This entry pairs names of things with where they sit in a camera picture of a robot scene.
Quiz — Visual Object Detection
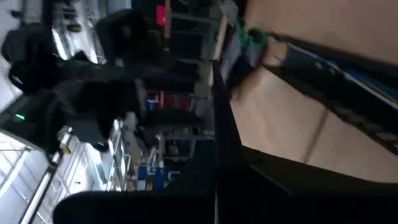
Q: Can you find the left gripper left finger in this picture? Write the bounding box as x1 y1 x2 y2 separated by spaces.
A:
169 139 218 192

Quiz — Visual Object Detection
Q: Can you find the black aluminium table frame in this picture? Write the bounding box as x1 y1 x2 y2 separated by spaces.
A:
211 60 246 175

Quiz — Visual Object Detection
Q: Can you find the black duct cover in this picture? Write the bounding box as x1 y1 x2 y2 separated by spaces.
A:
245 145 398 200

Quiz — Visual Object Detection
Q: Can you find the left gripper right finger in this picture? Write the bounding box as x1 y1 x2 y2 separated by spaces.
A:
217 141 295 224

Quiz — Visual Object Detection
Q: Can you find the black slotted cable duct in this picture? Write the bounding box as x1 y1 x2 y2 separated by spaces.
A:
262 32 398 158

